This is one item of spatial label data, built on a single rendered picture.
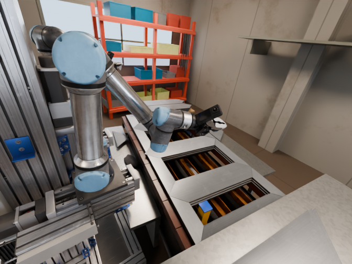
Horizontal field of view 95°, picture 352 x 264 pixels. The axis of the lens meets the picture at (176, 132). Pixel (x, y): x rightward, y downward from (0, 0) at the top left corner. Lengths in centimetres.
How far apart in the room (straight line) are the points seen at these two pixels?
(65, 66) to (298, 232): 98
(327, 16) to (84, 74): 311
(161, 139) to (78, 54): 38
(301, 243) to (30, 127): 117
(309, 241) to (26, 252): 107
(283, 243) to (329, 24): 286
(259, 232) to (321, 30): 286
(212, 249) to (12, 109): 91
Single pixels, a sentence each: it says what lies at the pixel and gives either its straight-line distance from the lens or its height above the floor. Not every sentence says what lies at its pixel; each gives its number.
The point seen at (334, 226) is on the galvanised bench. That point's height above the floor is 105.
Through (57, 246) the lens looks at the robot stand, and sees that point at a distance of 92.
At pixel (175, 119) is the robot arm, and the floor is 143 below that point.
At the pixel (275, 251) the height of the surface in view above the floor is 107.
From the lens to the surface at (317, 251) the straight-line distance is 90.
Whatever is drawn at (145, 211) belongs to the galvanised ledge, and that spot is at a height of 68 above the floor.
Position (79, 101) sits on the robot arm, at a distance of 54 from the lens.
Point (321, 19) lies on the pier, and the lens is 328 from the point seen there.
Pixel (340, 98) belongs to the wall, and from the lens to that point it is 341.
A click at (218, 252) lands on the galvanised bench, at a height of 105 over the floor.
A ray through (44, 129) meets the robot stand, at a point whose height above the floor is 129.
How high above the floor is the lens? 169
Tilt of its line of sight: 30 degrees down
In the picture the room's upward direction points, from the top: 7 degrees clockwise
